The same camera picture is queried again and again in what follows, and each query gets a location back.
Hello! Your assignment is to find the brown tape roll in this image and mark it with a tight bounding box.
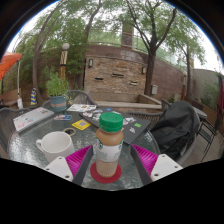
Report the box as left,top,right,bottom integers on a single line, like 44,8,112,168
62,127,77,137

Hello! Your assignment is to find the silver laptop with stickers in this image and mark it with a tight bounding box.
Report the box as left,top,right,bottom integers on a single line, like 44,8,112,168
12,106,55,134

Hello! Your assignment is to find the black laptop with stickers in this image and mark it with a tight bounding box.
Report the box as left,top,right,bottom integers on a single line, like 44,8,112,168
88,106,152,146

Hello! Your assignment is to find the wooden globe lamp post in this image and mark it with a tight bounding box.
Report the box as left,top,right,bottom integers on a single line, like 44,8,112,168
59,42,71,81

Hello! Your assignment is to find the slender leaning green tree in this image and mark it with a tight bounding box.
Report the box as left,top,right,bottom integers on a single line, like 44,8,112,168
19,0,104,106

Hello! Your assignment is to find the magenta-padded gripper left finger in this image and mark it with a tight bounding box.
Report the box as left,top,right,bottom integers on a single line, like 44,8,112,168
43,144,94,187

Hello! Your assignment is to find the flat round red coaster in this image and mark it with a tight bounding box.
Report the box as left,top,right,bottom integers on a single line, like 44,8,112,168
89,161,123,184

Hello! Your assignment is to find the white ceramic mug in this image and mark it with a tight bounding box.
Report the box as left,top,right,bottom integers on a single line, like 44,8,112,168
35,130,76,164

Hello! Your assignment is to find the thin-trunk green tree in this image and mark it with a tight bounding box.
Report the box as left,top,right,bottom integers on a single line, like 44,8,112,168
169,23,208,99

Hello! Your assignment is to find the white printed booklet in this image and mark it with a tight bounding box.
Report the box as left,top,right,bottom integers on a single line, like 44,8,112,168
66,103,97,113

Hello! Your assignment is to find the green-capped coffee drink bottle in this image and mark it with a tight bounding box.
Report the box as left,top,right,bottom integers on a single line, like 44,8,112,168
94,112,125,179

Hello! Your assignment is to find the green plant in blue pot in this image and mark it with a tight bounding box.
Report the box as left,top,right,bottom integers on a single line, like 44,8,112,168
44,68,72,113

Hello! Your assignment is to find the large forked dark-trunk tree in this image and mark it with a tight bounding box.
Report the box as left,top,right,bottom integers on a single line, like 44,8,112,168
119,0,183,97

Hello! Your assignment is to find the blue and yellow striped cone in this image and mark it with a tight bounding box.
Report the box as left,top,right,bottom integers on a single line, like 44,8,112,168
29,87,38,107

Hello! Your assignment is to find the black jacket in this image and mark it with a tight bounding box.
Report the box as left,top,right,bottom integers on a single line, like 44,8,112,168
150,99,201,161

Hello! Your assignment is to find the small colourful card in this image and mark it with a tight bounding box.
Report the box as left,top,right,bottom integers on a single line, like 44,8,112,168
53,114,73,121

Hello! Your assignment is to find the yellow card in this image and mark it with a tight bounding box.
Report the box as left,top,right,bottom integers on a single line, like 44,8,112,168
71,118,92,131

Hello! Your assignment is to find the orange patio umbrella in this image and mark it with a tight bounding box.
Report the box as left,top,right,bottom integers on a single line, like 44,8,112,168
0,51,23,82

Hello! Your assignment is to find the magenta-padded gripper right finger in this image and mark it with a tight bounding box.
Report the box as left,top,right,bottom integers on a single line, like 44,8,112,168
129,143,184,186

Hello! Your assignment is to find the black slatted metal chair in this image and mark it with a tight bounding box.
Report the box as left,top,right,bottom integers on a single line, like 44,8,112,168
196,117,222,163

